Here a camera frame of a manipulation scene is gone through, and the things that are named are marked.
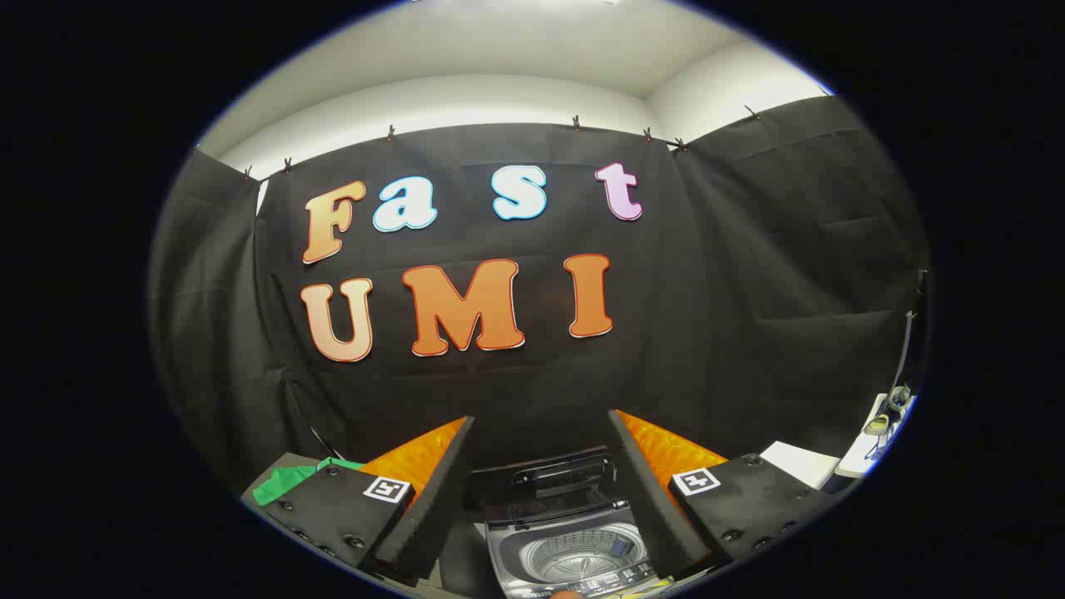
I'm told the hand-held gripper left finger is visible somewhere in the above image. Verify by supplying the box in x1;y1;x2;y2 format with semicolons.
241;416;477;587

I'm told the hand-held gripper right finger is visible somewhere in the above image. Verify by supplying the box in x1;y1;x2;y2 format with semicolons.
607;408;837;583

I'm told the grey washing machine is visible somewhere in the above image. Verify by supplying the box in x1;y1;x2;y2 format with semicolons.
484;498;671;599

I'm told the green polo shirt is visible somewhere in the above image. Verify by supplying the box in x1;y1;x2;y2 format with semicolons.
253;457;365;507

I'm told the black backdrop cloth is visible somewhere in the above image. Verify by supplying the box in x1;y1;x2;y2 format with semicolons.
148;96;931;500

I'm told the white flat board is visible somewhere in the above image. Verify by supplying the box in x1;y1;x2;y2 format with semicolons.
760;440;841;492

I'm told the white table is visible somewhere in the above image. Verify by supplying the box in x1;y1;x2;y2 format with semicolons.
834;393;918;481

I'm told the row of black clips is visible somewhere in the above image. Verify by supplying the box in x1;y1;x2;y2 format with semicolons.
242;103;763;181

